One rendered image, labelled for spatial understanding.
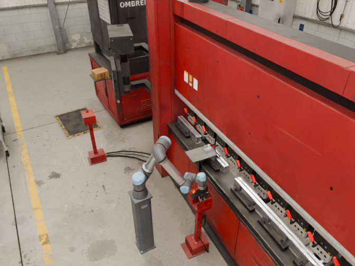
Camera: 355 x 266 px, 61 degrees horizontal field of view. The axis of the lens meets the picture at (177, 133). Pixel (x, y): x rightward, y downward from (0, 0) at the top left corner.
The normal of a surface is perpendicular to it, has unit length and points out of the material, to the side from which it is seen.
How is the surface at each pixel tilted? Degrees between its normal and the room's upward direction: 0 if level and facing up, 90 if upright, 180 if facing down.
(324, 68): 90
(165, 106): 90
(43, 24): 90
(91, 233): 0
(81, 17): 90
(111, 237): 0
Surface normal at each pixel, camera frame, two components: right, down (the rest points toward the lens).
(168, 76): 0.42, 0.51
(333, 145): -0.91, 0.24
